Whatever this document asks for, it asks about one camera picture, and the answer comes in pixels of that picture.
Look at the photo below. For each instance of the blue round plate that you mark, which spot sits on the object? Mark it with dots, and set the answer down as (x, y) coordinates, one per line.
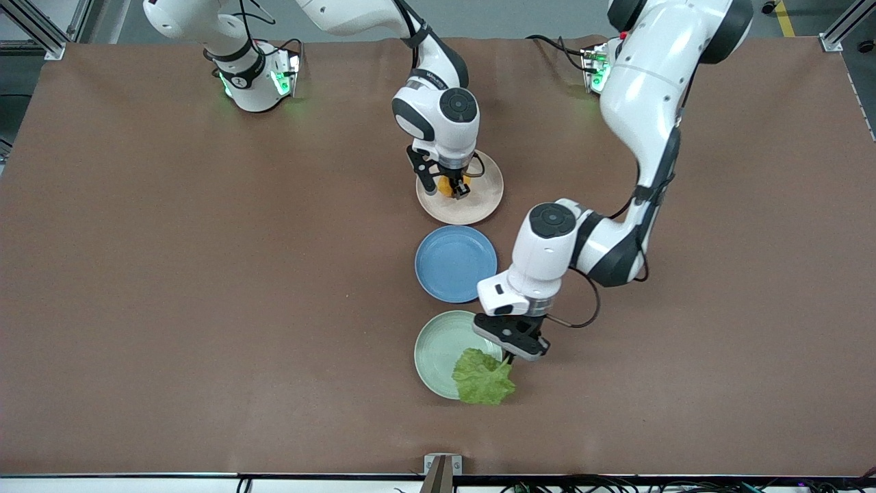
(448, 263)

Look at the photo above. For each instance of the yellow lemon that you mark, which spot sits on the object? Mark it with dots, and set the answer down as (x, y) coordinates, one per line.
(446, 186)

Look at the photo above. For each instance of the pale green round plate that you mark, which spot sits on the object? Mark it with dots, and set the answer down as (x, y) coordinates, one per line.
(438, 349)

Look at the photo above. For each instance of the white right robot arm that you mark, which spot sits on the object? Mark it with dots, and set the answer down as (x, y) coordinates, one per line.
(438, 116)

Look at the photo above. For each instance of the aluminium frame post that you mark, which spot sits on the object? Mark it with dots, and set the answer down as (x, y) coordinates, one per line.
(51, 44)
(838, 38)

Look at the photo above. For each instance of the silver base box green light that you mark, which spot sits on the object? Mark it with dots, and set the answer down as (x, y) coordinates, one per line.
(594, 68)
(287, 72)

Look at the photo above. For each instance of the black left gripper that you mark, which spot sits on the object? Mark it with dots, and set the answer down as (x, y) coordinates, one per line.
(539, 323)

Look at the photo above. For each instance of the small black caster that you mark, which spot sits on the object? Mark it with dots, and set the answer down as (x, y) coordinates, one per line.
(769, 8)

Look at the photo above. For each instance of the green lettuce leaf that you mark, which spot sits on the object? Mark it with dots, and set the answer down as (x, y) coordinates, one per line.
(482, 380)

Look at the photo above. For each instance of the beige round plate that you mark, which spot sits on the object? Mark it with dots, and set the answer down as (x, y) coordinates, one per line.
(472, 209)

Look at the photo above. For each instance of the silver camera mount bracket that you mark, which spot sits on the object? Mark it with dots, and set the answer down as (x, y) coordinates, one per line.
(442, 467)

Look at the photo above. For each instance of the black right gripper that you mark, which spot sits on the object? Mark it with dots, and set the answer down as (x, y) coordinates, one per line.
(454, 176)

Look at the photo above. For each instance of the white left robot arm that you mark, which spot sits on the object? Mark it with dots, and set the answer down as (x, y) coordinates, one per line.
(643, 89)

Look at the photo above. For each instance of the brown table cover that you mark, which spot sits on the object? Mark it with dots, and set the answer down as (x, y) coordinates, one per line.
(205, 308)

